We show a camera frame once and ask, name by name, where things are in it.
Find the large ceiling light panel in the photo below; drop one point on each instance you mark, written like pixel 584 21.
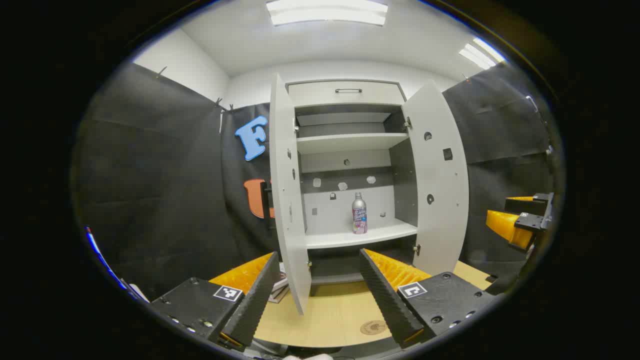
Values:
pixel 325 12

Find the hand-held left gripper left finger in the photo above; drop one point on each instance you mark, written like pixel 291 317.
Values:
pixel 255 305

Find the white cabinet door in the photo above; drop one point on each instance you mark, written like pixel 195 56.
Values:
pixel 440 225
pixel 287 225

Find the silver bottle with pink label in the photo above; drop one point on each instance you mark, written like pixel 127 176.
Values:
pixel 359 217

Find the white cabinet drawer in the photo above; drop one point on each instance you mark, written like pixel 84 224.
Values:
pixel 320 94

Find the small ceiling light panel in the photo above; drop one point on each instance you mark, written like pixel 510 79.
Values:
pixel 480 52

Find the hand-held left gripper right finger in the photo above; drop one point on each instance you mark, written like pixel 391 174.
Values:
pixel 387 300

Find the white cabinet shelf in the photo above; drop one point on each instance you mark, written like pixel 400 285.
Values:
pixel 350 142
pixel 340 239

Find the black backdrop cloth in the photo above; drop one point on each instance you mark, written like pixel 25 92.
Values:
pixel 150 200

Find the white cabinet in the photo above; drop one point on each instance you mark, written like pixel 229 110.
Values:
pixel 325 215

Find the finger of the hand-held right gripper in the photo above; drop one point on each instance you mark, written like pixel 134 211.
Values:
pixel 505 225
pixel 522 205

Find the stack of magazines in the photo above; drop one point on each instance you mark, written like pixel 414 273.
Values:
pixel 280 292

